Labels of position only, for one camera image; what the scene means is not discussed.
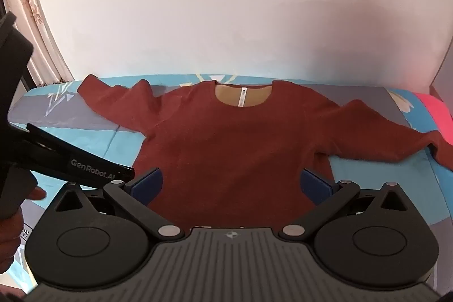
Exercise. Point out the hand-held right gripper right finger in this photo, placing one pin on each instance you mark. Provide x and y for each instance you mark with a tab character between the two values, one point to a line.
315	187

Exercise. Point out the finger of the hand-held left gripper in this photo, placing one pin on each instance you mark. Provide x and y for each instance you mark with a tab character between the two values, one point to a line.
125	173

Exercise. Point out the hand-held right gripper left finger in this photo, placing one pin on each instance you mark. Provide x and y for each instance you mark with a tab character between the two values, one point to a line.
150	183

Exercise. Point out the dark red sweater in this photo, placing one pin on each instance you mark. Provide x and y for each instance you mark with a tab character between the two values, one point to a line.
230	146

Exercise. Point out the person's left hand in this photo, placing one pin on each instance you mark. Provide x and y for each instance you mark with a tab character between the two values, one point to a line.
37	194

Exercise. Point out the blue grey printed bed sheet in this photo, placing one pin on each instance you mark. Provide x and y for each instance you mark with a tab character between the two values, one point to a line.
53	111

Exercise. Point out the beige patterned curtain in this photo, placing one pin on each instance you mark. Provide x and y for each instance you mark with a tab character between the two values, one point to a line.
32	4

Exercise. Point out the dark furniture panel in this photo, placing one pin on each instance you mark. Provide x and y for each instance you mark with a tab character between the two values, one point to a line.
444	79

